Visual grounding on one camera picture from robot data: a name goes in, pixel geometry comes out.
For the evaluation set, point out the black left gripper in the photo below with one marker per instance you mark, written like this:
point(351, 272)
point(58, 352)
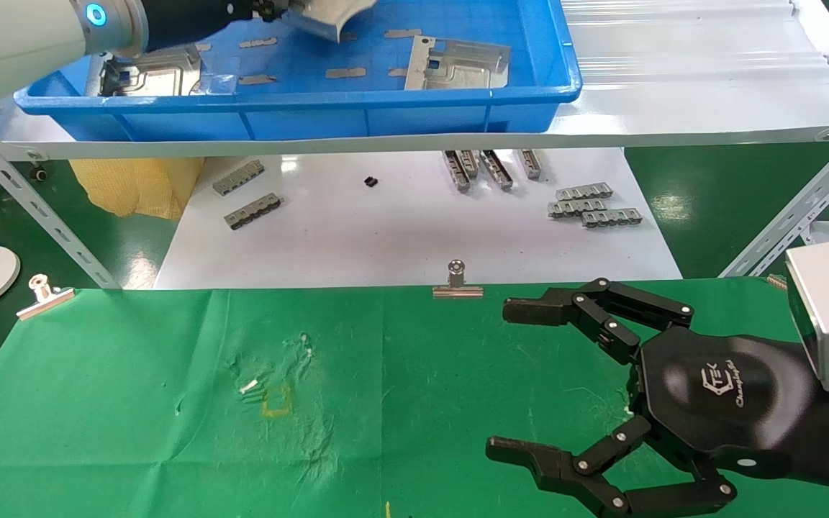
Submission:
point(206, 18)

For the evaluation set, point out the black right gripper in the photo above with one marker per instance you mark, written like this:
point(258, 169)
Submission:
point(717, 396)

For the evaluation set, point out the sheet metal bracket part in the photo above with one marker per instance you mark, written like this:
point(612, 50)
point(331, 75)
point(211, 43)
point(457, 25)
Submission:
point(468, 65)
point(159, 75)
point(328, 18)

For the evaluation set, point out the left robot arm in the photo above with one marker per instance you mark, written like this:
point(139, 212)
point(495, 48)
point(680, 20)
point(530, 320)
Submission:
point(26, 43)

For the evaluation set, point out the grey tape strip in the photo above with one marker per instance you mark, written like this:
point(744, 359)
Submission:
point(402, 32)
point(257, 79)
point(257, 43)
point(346, 73)

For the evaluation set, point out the silver binder clip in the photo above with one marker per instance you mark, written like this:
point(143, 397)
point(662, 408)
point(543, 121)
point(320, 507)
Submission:
point(44, 298)
point(458, 290)

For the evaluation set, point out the blue plastic tray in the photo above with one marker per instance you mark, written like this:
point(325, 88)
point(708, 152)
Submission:
point(386, 119)

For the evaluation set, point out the grey metal connector strip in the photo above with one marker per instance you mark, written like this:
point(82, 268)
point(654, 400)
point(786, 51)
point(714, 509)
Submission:
point(469, 163)
point(584, 192)
point(238, 178)
point(252, 211)
point(455, 173)
point(531, 164)
point(573, 208)

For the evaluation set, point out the grey connector strips right group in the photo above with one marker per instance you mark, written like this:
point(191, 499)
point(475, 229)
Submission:
point(612, 218)

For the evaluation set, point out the grey connector strips group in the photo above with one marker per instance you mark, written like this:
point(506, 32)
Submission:
point(496, 170)
point(612, 218)

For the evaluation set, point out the grey connector strips top group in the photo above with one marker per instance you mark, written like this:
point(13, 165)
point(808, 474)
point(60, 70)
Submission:
point(496, 170)

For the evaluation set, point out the green cloth mat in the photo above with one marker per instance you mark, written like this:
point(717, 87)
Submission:
point(314, 403)

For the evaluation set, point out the yellow mesh sack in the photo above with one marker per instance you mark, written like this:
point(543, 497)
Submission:
point(134, 187)

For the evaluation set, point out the black chair caster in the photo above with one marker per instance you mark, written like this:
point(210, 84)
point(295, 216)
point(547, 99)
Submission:
point(39, 174)

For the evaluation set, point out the small white scrap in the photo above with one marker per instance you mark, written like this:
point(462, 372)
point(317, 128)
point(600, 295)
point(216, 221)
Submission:
point(249, 386)

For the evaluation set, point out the white shelf board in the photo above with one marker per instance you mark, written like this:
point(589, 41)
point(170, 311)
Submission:
point(673, 122)

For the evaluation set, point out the white perforated angle strut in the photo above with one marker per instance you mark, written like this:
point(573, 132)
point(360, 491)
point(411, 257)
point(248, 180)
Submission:
point(796, 201)
point(40, 208)

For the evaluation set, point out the white corrugated plastic sheet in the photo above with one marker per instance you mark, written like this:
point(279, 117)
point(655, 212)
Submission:
point(673, 43)

